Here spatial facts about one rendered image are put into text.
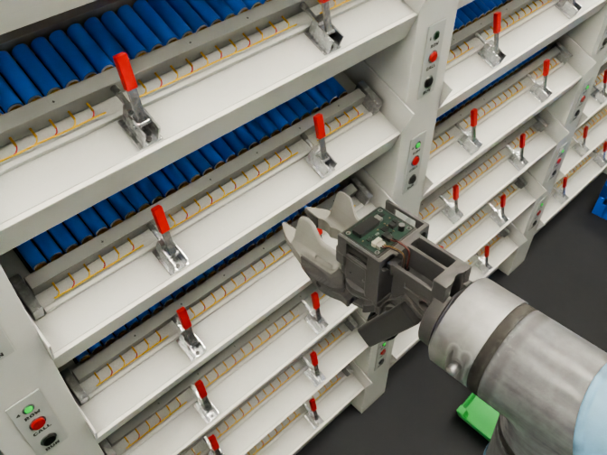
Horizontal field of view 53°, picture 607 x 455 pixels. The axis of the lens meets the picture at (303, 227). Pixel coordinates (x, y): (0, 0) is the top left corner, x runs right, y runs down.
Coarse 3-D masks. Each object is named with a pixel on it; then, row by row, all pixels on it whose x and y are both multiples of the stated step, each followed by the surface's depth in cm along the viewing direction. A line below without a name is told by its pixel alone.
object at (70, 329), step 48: (384, 96) 96; (336, 144) 93; (384, 144) 96; (288, 192) 87; (144, 240) 78; (192, 240) 80; (240, 240) 83; (48, 288) 72; (96, 288) 74; (144, 288) 75; (48, 336) 70; (96, 336) 73
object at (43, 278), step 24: (360, 96) 96; (312, 120) 91; (264, 144) 87; (288, 144) 90; (240, 168) 84; (192, 192) 80; (144, 216) 77; (168, 216) 80; (192, 216) 81; (96, 240) 74; (120, 240) 76; (48, 264) 71; (72, 264) 72; (72, 288) 72
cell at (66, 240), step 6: (54, 228) 74; (60, 228) 74; (66, 228) 75; (54, 234) 74; (60, 234) 74; (66, 234) 74; (60, 240) 74; (66, 240) 74; (72, 240) 74; (66, 246) 73; (66, 252) 74
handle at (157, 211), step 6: (156, 210) 72; (162, 210) 73; (156, 216) 72; (162, 216) 73; (156, 222) 73; (162, 222) 73; (162, 228) 73; (168, 228) 74; (162, 234) 74; (168, 234) 75; (168, 240) 75; (168, 246) 75; (174, 246) 76; (168, 252) 76; (174, 252) 76
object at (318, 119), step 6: (318, 114) 85; (318, 120) 85; (318, 126) 85; (318, 132) 86; (324, 132) 87; (318, 138) 87; (324, 138) 87; (324, 144) 88; (324, 150) 88; (318, 156) 89; (324, 156) 89
